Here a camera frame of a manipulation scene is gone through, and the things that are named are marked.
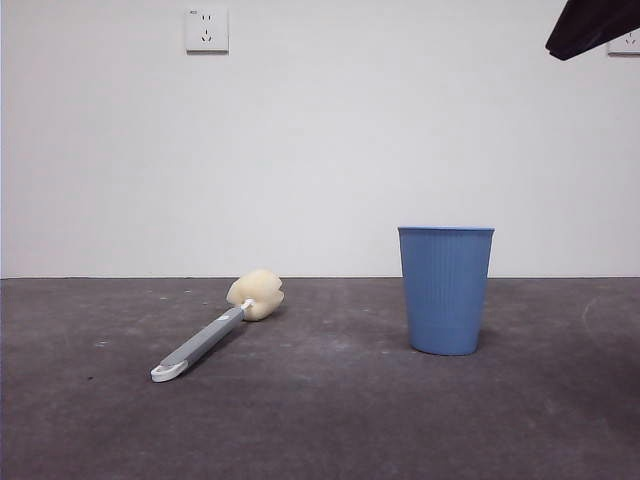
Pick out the blue ribbed plastic cup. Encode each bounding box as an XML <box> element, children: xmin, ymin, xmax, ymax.
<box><xmin>397</xmin><ymin>225</ymin><xmax>496</xmax><ymax>357</ymax></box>

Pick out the grey-handled sponge cup brush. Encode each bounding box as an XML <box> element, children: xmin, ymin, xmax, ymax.
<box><xmin>150</xmin><ymin>268</ymin><xmax>285</xmax><ymax>384</ymax></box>

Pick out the white wall socket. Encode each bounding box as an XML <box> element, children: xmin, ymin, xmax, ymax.
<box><xmin>607</xmin><ymin>30</ymin><xmax>640</xmax><ymax>57</ymax></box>
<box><xmin>185</xmin><ymin>7</ymin><xmax>231</xmax><ymax>55</ymax></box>

